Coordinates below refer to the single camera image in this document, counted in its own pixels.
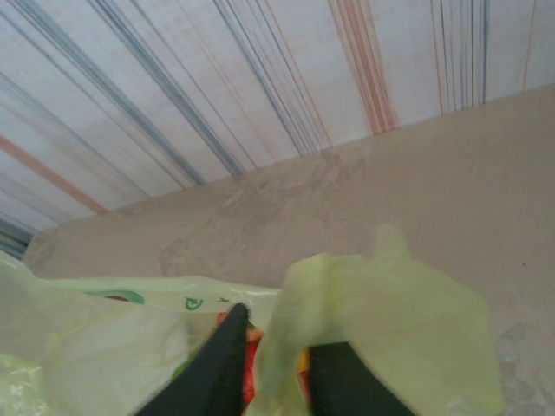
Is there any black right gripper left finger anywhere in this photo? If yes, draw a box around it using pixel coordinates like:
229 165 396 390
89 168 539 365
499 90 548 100
134 302 253 416

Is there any pale green avocado-print plastic bag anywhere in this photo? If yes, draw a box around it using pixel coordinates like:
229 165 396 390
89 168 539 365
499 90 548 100
0 223 506 416

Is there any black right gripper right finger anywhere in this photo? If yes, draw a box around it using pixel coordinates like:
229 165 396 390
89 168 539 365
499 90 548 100
306 340 420 416

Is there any red toy strawberry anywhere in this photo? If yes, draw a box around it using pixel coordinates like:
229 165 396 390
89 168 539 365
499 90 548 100
240 337 262 406

